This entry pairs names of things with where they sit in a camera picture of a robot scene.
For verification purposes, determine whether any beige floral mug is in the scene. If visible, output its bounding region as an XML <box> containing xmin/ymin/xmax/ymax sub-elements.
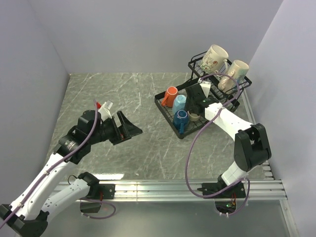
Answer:
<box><xmin>218</xmin><ymin>60</ymin><xmax>249</xmax><ymax>94</ymax></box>

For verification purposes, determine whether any green inside floral mug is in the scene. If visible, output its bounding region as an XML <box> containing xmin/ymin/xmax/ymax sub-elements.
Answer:
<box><xmin>200</xmin><ymin>44</ymin><xmax>229</xmax><ymax>74</ymax></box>

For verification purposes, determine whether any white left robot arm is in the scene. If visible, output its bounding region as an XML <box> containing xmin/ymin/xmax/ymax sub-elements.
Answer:
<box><xmin>0</xmin><ymin>110</ymin><xmax>143</xmax><ymax>237</ymax></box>

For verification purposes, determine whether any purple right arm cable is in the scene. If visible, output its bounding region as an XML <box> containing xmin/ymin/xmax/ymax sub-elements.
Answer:
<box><xmin>185</xmin><ymin>73</ymin><xmax>250</xmax><ymax>217</ymax></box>

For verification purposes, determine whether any aluminium mounting rail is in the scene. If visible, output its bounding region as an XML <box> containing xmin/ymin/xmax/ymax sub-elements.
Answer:
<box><xmin>53</xmin><ymin>162</ymin><xmax>288</xmax><ymax>203</ymax></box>

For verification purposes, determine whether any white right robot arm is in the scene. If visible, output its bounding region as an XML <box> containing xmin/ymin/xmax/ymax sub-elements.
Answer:
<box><xmin>185</xmin><ymin>84</ymin><xmax>272</xmax><ymax>197</ymax></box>

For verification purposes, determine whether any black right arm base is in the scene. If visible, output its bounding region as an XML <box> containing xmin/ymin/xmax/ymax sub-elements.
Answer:
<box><xmin>197</xmin><ymin>182</ymin><xmax>246</xmax><ymax>199</ymax></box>

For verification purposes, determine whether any orange mug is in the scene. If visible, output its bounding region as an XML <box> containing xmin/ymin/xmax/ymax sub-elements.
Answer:
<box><xmin>161</xmin><ymin>86</ymin><xmax>178</xmax><ymax>108</ymax></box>

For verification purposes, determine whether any black wire dish rack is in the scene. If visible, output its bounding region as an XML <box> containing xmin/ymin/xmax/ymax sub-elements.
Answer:
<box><xmin>154</xmin><ymin>52</ymin><xmax>240</xmax><ymax>139</ymax></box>

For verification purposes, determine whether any light blue mug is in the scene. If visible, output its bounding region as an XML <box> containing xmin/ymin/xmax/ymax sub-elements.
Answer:
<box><xmin>172</xmin><ymin>94</ymin><xmax>186</xmax><ymax>114</ymax></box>

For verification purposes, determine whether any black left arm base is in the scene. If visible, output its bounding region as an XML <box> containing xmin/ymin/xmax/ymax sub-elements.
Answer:
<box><xmin>90</xmin><ymin>184</ymin><xmax>116</xmax><ymax>200</ymax></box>

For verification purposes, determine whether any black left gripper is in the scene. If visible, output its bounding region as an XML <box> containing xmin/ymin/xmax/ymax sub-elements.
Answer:
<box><xmin>89</xmin><ymin>110</ymin><xmax>143</xmax><ymax>145</ymax></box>

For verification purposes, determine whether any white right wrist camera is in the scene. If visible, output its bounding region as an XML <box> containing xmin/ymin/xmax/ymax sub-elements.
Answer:
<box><xmin>197</xmin><ymin>78</ymin><xmax>211</xmax><ymax>98</ymax></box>

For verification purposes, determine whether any dark blue handled mug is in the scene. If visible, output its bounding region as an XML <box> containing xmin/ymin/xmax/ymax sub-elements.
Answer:
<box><xmin>172</xmin><ymin>110</ymin><xmax>189</xmax><ymax>134</ymax></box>

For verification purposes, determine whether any stainless steel cup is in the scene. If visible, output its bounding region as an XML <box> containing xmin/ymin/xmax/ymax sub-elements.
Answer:
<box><xmin>188</xmin><ymin>111</ymin><xmax>200</xmax><ymax>121</ymax></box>

